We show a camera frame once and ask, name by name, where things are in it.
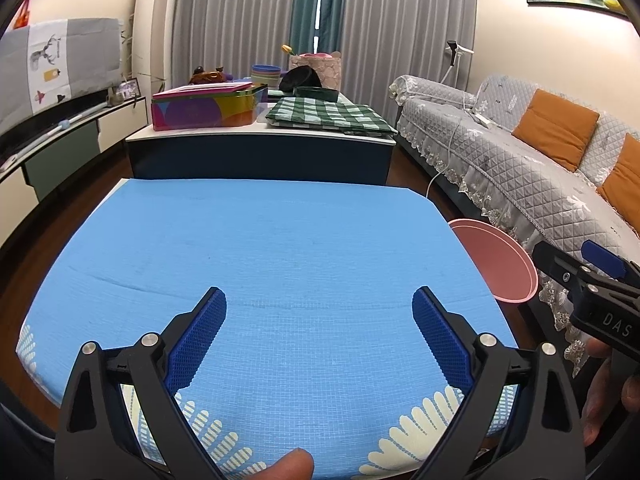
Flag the dark green tray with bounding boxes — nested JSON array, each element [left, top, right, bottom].
[[292, 86, 341, 102]]

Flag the television cabinet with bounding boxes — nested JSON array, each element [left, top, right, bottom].
[[0, 92, 153, 251]]

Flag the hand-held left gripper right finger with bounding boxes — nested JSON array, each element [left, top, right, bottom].
[[411, 285, 587, 480]]

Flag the grey television dust cover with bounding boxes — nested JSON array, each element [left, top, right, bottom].
[[0, 17, 123, 136]]

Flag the person's right hand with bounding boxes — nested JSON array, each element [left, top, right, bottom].
[[582, 337, 640, 448]]

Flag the small photo frame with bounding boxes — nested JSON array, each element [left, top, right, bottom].
[[109, 78, 140, 106]]

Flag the teal curtain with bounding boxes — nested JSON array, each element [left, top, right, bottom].
[[289, 0, 348, 68]]

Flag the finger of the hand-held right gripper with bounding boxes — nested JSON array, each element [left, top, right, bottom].
[[581, 240, 640, 301], [532, 241, 592, 307]]

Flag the black hat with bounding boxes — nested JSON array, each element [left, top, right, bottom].
[[278, 66, 323, 92]]

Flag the pink lace basket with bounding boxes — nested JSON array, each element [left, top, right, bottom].
[[288, 51, 342, 92]]

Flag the grey curtain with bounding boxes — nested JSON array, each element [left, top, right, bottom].
[[172, 0, 301, 86], [335, 0, 476, 106]]

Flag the white power cable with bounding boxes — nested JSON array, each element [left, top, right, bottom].
[[426, 85, 488, 198]]

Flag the white topped coffee table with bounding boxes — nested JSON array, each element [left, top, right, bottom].
[[125, 91, 398, 186]]

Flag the brown teapot ornament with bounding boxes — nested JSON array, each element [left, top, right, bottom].
[[189, 66, 226, 85]]

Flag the orange cushion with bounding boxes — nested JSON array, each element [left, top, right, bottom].
[[596, 132, 640, 236], [511, 89, 601, 172]]

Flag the colourful tin box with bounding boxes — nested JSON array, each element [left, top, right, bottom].
[[151, 83, 269, 132]]

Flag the green checked cloth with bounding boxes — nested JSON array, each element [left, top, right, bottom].
[[265, 96, 398, 137]]

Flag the person's left hand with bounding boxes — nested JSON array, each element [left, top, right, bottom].
[[240, 447, 316, 480]]

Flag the stack of plastic bowls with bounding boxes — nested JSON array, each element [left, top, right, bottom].
[[251, 64, 282, 86]]

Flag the pink plastic basin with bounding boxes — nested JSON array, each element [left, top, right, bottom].
[[447, 218, 540, 303]]

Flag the white standing air conditioner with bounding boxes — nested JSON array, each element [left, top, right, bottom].
[[137, 0, 176, 96]]

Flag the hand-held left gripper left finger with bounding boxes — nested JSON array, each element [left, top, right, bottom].
[[54, 286, 228, 480]]

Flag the sofa with grey quilted cover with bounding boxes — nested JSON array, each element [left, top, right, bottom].
[[389, 74, 640, 378]]

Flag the white rod with blue clip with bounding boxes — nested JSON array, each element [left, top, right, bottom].
[[0, 100, 108, 166]]

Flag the white stand with black clip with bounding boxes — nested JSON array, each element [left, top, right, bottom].
[[442, 40, 475, 83]]

